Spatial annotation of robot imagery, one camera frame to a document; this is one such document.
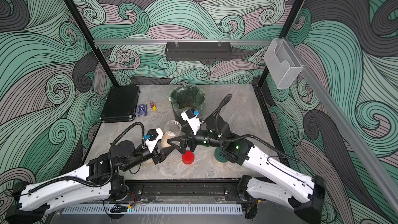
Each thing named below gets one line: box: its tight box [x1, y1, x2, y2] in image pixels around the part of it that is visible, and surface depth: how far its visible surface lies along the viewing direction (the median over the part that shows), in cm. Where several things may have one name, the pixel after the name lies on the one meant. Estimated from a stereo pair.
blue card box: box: [137, 103, 148, 117], surface depth 106 cm
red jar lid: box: [181, 150, 195, 165], surface depth 85 cm
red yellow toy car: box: [149, 101, 158, 111], surface depth 109 cm
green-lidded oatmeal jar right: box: [214, 146, 230, 163], surface depth 76 cm
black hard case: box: [100, 85, 141, 123], surface depth 103 cm
